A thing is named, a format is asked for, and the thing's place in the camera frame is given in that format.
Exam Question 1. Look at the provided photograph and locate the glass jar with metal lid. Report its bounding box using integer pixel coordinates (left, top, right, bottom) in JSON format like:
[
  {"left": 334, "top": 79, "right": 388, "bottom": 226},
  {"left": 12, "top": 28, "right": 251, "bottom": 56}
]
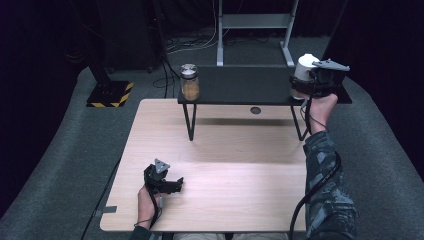
[{"left": 179, "top": 63, "right": 202, "bottom": 102}]

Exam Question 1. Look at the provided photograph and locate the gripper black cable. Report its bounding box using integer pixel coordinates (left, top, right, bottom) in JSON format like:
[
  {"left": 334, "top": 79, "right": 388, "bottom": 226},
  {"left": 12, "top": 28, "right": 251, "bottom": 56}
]
[
  {"left": 133, "top": 186, "right": 165, "bottom": 231},
  {"left": 288, "top": 74, "right": 343, "bottom": 240}
]

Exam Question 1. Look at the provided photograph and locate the person's right hand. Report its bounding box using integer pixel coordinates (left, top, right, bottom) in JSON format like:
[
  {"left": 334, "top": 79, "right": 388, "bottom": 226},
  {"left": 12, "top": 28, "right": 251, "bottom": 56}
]
[{"left": 294, "top": 90, "right": 340, "bottom": 136}]

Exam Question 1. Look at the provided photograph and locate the black stand with striped base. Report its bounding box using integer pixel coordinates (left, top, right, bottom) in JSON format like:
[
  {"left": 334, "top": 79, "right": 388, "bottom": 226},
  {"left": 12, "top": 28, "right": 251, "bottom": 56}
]
[{"left": 85, "top": 49, "right": 135, "bottom": 109}]

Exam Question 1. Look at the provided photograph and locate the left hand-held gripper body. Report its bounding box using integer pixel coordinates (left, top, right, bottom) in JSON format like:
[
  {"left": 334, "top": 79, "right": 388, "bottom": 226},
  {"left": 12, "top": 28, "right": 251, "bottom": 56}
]
[{"left": 143, "top": 158, "right": 172, "bottom": 195}]

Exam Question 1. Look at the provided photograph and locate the black shelf with metal legs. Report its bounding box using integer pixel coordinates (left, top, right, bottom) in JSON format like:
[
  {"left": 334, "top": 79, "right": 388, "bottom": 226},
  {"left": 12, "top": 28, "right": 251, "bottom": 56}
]
[{"left": 177, "top": 65, "right": 334, "bottom": 142}]

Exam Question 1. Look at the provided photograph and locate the white floor cable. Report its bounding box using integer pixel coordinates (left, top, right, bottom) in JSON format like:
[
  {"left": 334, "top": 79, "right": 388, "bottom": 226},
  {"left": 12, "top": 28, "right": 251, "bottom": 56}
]
[{"left": 165, "top": 0, "right": 232, "bottom": 55}]

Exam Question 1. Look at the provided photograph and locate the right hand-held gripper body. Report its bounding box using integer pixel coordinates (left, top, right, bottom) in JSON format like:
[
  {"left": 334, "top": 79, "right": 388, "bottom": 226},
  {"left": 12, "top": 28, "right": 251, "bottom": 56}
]
[{"left": 309, "top": 58, "right": 351, "bottom": 99}]

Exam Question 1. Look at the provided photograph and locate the black cabinet on wheels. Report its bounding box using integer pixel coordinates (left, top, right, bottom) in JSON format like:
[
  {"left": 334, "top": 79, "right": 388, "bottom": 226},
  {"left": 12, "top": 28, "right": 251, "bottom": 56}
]
[{"left": 95, "top": 0, "right": 168, "bottom": 74}]

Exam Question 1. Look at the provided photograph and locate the person's left leg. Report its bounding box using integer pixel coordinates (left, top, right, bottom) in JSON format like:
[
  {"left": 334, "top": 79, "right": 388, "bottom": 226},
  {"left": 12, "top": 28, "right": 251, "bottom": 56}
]
[{"left": 173, "top": 232, "right": 226, "bottom": 240}]

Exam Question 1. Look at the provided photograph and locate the person's left hand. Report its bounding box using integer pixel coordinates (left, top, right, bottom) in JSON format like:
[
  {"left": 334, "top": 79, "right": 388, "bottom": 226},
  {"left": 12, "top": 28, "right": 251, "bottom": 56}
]
[{"left": 136, "top": 184, "right": 165, "bottom": 230}]

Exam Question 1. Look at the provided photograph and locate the grey metal stand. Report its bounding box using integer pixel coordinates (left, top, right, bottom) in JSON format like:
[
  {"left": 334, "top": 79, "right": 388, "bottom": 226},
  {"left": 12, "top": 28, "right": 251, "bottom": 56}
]
[{"left": 216, "top": 0, "right": 300, "bottom": 67}]

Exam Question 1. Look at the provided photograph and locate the black floor cable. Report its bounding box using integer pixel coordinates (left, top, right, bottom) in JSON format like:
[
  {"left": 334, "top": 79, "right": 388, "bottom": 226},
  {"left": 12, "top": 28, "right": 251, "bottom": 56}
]
[{"left": 152, "top": 54, "right": 183, "bottom": 100}]

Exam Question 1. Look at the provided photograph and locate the person's leg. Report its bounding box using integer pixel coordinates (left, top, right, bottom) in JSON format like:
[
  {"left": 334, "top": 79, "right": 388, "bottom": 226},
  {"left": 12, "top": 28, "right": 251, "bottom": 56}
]
[
  {"left": 232, "top": 232, "right": 290, "bottom": 240},
  {"left": 173, "top": 232, "right": 226, "bottom": 240}
]

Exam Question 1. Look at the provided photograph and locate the person's right leg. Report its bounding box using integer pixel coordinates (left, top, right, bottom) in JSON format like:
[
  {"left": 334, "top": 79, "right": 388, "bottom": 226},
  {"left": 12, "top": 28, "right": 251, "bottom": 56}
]
[{"left": 232, "top": 232, "right": 290, "bottom": 240}]

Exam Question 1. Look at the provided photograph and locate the white cup with lid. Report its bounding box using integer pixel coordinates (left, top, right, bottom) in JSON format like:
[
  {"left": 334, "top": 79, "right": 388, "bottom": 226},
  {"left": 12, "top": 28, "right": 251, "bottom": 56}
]
[{"left": 290, "top": 53, "right": 322, "bottom": 101}]

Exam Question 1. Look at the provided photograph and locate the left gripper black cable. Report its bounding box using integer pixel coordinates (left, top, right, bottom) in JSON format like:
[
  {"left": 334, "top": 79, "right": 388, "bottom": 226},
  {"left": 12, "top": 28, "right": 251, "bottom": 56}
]
[{"left": 133, "top": 186, "right": 165, "bottom": 231}]

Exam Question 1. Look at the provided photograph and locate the thin black cable beside table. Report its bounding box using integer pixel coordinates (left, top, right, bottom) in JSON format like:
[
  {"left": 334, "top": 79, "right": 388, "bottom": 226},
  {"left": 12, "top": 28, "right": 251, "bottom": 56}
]
[{"left": 80, "top": 159, "right": 122, "bottom": 240}]

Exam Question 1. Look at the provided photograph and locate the grey tape strip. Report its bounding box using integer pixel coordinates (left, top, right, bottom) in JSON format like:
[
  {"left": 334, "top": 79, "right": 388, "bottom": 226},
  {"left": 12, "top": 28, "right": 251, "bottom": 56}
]
[{"left": 94, "top": 205, "right": 118, "bottom": 218}]

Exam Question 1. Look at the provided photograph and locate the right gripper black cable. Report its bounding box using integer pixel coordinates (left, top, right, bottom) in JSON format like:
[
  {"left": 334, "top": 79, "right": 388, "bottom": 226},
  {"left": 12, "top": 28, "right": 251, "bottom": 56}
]
[{"left": 288, "top": 74, "right": 343, "bottom": 240}]

